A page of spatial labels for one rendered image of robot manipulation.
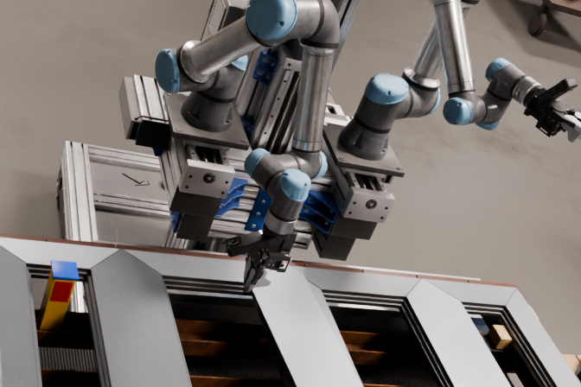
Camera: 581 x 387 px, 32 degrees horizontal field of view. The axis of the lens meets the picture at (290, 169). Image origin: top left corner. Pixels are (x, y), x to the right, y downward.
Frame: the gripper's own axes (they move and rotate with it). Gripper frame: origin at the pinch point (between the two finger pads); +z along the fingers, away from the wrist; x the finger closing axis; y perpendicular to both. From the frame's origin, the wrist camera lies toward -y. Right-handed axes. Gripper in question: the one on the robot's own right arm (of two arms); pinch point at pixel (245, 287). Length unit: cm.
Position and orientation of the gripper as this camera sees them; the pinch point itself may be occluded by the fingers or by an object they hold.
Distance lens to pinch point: 261.1
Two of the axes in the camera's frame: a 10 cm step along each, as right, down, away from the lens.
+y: 9.1, 1.2, 4.0
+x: -2.7, -5.7, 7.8
